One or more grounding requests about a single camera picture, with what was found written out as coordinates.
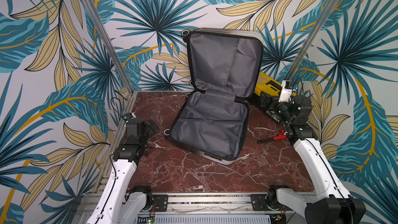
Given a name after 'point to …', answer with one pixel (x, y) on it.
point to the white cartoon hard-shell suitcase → (225, 69)
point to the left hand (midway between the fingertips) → (148, 128)
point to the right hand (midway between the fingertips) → (272, 91)
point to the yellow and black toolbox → (267, 93)
